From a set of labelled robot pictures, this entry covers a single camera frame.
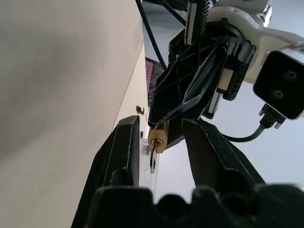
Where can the pink and black patterned board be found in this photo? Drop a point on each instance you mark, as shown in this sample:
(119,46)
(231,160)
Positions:
(152,76)

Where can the plain finger of the black left gripper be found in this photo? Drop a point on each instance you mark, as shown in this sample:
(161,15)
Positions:
(177,129)

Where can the silver padlock key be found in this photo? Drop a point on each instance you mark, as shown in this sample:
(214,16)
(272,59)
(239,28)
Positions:
(153,164)

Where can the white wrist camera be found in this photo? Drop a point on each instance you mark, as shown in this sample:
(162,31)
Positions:
(273,47)

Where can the brass padlock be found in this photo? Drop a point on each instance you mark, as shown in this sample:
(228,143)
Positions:
(162,139)

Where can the small black clip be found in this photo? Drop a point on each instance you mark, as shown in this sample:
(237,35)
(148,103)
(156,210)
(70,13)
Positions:
(139,109)

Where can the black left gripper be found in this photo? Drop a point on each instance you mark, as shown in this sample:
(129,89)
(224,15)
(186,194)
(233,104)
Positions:
(240,59)

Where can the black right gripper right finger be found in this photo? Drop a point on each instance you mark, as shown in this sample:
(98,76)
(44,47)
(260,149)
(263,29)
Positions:
(209,152)

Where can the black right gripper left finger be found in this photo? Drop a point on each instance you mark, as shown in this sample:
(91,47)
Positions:
(123,152)

